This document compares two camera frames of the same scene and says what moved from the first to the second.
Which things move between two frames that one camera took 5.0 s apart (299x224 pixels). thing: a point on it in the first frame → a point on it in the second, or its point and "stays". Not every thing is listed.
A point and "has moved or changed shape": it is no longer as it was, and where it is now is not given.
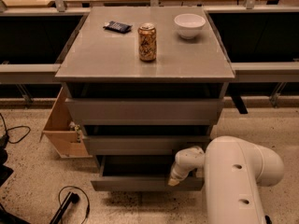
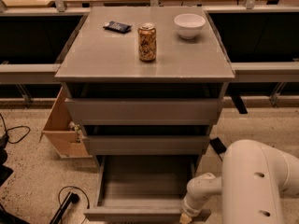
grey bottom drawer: x=142 y=173 has moved or changed shape
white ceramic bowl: x=189 y=24 stays
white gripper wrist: x=179 y=171 → x=190 y=208
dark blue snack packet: x=118 y=26 stays
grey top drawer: x=147 y=111 stays
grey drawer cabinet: x=144 y=83 stays
